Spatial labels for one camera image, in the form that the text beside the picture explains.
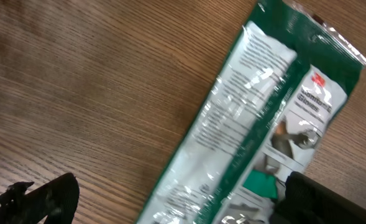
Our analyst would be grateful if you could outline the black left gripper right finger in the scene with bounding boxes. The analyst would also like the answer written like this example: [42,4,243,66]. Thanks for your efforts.
[269,172,366,224]

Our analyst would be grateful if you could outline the green 3M gloves package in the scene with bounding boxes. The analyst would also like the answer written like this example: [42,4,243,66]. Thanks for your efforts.
[137,0,366,224]

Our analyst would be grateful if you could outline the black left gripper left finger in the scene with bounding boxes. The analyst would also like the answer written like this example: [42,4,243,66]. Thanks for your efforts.
[0,172,80,224]

